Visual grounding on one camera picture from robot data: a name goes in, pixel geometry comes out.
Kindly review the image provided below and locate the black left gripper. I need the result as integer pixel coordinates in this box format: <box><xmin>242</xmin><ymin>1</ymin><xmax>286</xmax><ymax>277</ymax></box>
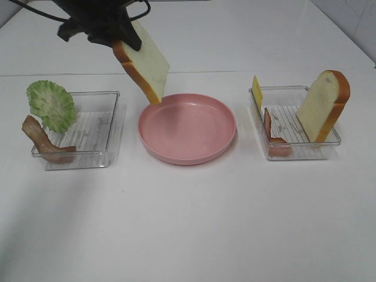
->
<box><xmin>54</xmin><ymin>1</ymin><xmax>142</xmax><ymax>51</ymax></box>

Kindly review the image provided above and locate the white bread slice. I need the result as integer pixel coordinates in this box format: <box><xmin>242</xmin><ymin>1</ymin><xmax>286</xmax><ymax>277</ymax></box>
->
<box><xmin>112</xmin><ymin>21</ymin><xmax>170</xmax><ymax>104</ymax></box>
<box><xmin>297</xmin><ymin>70</ymin><xmax>350</xmax><ymax>143</ymax></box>

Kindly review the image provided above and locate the green lettuce leaf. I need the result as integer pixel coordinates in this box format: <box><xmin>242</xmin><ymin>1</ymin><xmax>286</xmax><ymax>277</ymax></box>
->
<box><xmin>26</xmin><ymin>80</ymin><xmax>77</xmax><ymax>133</ymax></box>

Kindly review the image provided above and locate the brown bacon strip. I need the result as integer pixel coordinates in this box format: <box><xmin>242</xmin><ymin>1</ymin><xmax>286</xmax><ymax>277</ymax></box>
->
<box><xmin>22</xmin><ymin>115</ymin><xmax>76</xmax><ymax>164</ymax></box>

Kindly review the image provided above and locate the yellow cheese slice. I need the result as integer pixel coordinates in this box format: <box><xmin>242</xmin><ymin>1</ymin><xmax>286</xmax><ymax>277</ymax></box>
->
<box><xmin>252</xmin><ymin>76</ymin><xmax>263</xmax><ymax>112</ymax></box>

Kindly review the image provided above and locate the red bacon strip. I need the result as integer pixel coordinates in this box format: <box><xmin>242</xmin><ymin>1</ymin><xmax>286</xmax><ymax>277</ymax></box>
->
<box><xmin>264</xmin><ymin>108</ymin><xmax>292</xmax><ymax>157</ymax></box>

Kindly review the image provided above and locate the clear left plastic tray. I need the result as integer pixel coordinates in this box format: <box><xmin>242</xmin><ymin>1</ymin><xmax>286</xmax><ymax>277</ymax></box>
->
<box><xmin>31</xmin><ymin>91</ymin><xmax>124</xmax><ymax>170</ymax></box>

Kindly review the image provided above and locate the clear plastic tray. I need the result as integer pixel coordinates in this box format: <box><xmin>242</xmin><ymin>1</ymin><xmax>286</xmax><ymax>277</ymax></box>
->
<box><xmin>31</xmin><ymin>91</ymin><xmax>124</xmax><ymax>170</ymax></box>
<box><xmin>249</xmin><ymin>86</ymin><xmax>341</xmax><ymax>160</ymax></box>

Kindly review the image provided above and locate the pink round plate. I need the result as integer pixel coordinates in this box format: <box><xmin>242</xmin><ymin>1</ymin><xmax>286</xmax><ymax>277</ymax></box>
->
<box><xmin>138</xmin><ymin>93</ymin><xmax>237</xmax><ymax>165</ymax></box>

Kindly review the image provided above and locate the clear right plastic tray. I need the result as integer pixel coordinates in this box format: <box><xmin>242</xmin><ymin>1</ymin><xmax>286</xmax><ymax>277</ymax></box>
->
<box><xmin>249</xmin><ymin>86</ymin><xmax>341</xmax><ymax>160</ymax></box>

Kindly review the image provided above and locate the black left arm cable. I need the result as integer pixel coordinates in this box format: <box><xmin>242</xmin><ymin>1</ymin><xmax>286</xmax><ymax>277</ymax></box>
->
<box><xmin>8</xmin><ymin>0</ymin><xmax>151</xmax><ymax>23</ymax></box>

